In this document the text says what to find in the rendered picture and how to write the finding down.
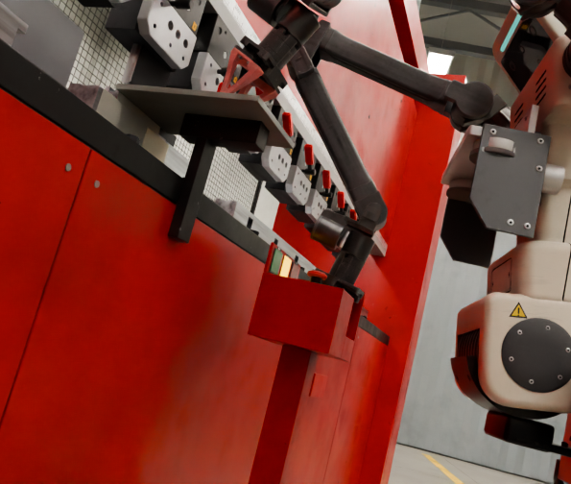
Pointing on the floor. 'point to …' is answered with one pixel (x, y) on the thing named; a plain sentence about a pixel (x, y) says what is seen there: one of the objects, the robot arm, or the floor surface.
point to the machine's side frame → (395, 274)
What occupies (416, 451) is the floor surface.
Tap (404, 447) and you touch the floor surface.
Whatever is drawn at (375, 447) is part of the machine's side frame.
